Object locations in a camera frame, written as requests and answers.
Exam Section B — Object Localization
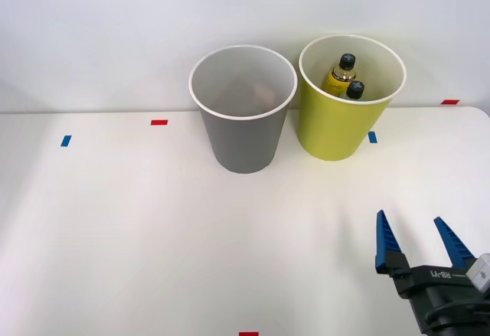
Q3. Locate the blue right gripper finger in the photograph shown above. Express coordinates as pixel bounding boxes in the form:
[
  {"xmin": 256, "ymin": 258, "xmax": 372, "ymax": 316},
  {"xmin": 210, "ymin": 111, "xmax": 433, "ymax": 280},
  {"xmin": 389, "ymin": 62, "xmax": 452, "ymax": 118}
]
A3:
[
  {"xmin": 374, "ymin": 209, "xmax": 413, "ymax": 279},
  {"xmin": 433, "ymin": 216, "xmax": 477, "ymax": 272}
]

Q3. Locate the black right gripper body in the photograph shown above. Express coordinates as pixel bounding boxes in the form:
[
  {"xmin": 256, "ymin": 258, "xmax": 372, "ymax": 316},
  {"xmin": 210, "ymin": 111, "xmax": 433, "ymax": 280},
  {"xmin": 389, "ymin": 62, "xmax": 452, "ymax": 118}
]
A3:
[{"xmin": 393, "ymin": 263, "xmax": 490, "ymax": 336}]

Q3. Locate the yellow-green plastic waste bin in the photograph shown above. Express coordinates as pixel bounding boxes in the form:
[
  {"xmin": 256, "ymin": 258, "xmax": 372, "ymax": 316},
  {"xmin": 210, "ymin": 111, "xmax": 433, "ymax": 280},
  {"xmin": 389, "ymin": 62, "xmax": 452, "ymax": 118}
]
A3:
[{"xmin": 298, "ymin": 34, "xmax": 407, "ymax": 162}]

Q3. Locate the clear green bottle, black cap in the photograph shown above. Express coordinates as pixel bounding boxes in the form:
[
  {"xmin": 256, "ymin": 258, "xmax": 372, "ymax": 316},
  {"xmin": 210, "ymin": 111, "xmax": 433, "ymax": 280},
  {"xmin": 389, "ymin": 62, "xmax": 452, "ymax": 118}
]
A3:
[{"xmin": 339, "ymin": 80, "xmax": 366, "ymax": 102}]

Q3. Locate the yellow bottle with black cap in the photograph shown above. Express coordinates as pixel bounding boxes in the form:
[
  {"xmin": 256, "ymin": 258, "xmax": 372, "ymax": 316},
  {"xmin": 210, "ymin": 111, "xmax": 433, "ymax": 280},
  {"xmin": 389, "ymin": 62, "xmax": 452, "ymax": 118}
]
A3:
[{"xmin": 325, "ymin": 53, "xmax": 358, "ymax": 98}]

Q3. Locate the grey plastic waste bin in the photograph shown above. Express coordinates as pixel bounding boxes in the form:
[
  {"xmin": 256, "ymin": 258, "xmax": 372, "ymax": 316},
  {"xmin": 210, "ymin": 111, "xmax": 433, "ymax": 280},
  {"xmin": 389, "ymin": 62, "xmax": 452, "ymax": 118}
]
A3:
[{"xmin": 188, "ymin": 44, "xmax": 299, "ymax": 175}]

